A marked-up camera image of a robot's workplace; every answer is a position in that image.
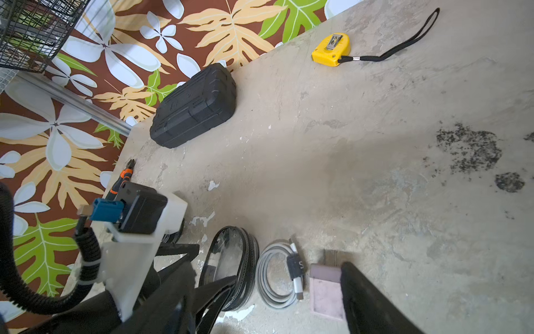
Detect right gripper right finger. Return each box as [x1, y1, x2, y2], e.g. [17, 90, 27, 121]
[340, 262, 421, 333]

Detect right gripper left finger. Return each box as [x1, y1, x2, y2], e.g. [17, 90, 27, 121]
[193, 276, 237, 333]

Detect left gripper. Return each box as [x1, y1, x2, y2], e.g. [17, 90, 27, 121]
[113, 244, 200, 333]

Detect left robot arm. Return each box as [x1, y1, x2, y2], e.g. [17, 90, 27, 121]
[1, 182, 200, 323]

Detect pink charger upper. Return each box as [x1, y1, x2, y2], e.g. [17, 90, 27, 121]
[310, 250, 345, 321]

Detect orange black pliers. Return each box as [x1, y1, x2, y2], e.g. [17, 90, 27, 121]
[105, 159, 136, 200]

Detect black hard case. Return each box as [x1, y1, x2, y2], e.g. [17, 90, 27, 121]
[150, 63, 236, 148]

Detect yellow tape measure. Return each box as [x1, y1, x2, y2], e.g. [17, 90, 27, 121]
[311, 8, 441, 67]

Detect grey coiled cable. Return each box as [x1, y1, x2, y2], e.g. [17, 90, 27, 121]
[255, 239, 305, 310]

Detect black wire basket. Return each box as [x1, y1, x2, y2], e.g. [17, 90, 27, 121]
[1, 0, 88, 73]

